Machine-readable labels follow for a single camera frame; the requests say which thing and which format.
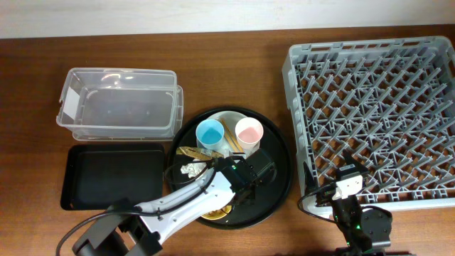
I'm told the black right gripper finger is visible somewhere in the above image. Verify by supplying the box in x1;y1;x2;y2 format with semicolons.
342;149;360;166
303;161;316;195

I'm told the pink plastic cup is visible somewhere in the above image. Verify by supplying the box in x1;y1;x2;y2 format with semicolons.
235;117;264;149

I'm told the yellow bowl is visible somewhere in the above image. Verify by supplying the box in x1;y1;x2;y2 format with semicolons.
202;205;232;220

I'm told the white tissue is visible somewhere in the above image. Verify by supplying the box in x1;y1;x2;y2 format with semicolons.
180;162;207;178

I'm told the blue plastic cup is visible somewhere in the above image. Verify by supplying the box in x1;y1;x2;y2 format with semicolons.
196;119;225;150

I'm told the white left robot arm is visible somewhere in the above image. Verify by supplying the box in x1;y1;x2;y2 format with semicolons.
72;155;267;255

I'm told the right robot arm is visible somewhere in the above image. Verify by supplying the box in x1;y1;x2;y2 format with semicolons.
297;149;392;255

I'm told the grey dishwasher rack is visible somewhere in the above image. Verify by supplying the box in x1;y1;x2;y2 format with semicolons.
282;36;454;217

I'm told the lower wooden chopstick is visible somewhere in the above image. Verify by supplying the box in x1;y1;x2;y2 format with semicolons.
219;120;242;154

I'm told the black round tray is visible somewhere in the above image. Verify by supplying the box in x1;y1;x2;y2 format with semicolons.
167;107;295;230

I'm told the grey round plate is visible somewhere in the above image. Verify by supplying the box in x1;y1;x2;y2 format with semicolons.
196;111;260;159

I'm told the black rectangular tray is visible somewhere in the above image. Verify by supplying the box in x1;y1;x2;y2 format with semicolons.
60;143;165;210

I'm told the clear plastic bin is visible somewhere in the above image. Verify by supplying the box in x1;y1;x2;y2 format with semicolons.
56;68;183;141

